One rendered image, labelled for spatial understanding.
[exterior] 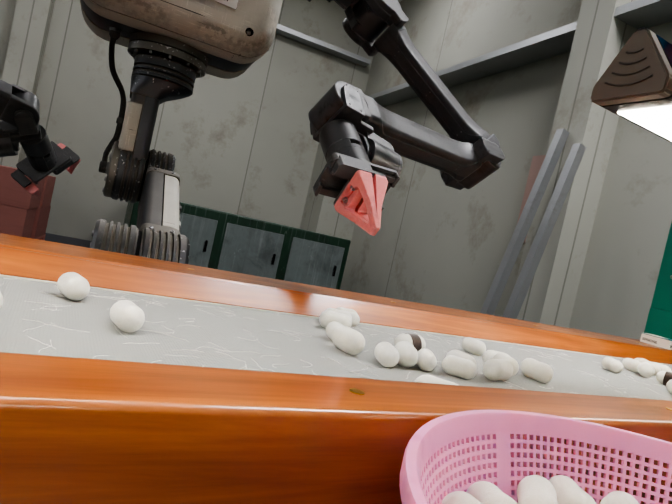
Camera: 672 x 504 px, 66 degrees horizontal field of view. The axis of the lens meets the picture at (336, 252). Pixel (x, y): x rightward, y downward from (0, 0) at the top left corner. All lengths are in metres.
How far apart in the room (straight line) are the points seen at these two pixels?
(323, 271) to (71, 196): 3.33
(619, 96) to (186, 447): 0.53
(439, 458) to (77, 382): 0.15
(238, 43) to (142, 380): 0.79
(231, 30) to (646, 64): 0.63
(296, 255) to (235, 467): 4.89
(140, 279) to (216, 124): 6.61
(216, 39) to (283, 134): 6.42
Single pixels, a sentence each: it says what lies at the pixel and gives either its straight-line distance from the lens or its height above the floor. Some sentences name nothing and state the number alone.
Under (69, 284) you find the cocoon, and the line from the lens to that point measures 0.48.
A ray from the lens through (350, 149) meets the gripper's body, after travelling 0.71.
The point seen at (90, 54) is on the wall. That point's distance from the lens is 7.18.
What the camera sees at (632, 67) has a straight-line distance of 0.62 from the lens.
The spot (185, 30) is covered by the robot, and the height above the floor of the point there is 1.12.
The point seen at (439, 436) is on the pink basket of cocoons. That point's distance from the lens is 0.25.
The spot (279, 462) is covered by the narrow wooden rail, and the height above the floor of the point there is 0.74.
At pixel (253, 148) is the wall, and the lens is 7.24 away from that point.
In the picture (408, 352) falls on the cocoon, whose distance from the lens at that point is 0.47.
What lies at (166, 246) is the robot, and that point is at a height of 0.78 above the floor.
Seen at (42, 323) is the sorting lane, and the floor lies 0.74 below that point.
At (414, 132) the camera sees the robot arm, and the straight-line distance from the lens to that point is 0.91.
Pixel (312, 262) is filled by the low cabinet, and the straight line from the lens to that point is 5.18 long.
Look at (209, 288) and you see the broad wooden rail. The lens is 0.60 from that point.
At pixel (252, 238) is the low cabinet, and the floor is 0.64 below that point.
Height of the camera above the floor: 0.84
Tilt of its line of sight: 2 degrees down
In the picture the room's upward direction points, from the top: 13 degrees clockwise
